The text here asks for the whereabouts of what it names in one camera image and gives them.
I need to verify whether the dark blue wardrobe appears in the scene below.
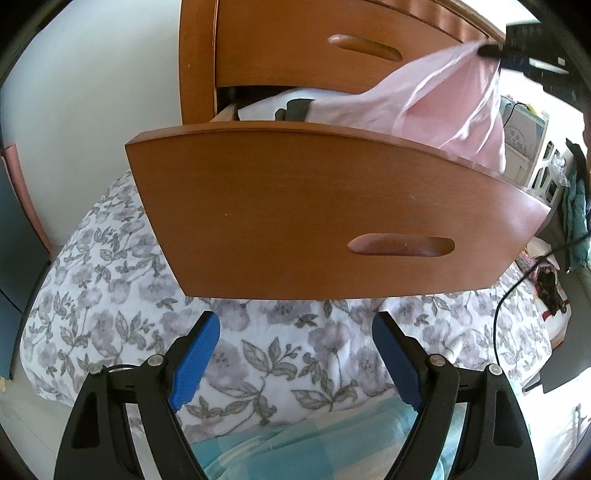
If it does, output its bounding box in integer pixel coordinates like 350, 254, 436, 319
0, 148, 52, 380

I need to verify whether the teal clothing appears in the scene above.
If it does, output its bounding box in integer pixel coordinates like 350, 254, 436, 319
561, 138, 591, 273

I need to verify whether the wooden nightstand frame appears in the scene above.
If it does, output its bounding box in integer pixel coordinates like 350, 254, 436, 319
178, 0, 507, 127

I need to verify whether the pink wooden board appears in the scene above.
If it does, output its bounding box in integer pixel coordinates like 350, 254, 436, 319
2, 143, 52, 252

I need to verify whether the pink underwear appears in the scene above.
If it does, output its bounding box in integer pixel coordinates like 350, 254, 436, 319
305, 41, 509, 174

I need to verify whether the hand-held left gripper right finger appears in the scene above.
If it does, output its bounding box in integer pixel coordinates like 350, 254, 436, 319
372, 311, 539, 480

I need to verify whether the black lace underwear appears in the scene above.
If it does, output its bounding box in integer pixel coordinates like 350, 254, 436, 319
276, 98, 315, 123

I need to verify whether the light blue checked blanket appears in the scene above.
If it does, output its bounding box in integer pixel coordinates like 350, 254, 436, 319
185, 399, 467, 480

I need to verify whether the black and red item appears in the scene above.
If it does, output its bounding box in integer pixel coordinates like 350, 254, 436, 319
536, 265, 561, 319

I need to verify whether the thick white cloth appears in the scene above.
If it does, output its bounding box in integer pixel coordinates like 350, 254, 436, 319
238, 88, 333, 123

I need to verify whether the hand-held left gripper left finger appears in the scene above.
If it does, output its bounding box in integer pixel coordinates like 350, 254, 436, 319
53, 311, 221, 480

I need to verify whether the floral blanket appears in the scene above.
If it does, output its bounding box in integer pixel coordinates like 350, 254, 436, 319
21, 168, 561, 444

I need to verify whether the white plastic basket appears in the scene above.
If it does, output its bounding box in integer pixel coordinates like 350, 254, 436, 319
529, 138, 571, 206

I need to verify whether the dark grey board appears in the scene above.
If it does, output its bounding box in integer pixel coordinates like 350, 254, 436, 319
524, 342, 591, 395

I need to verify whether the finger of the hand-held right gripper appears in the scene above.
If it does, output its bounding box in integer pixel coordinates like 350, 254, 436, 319
500, 52, 570, 78
478, 22, 546, 58

